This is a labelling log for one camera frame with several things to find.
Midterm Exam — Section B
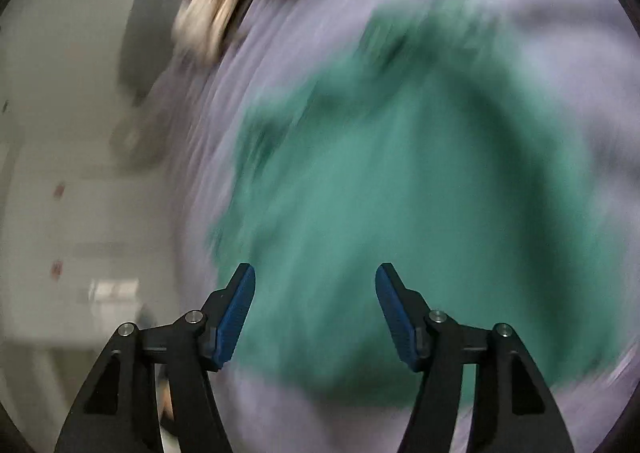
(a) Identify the green garment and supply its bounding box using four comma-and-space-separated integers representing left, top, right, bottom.
212, 0, 620, 405

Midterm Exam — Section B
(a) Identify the grey embossed plush blanket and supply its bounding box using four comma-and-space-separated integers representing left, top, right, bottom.
149, 0, 639, 452

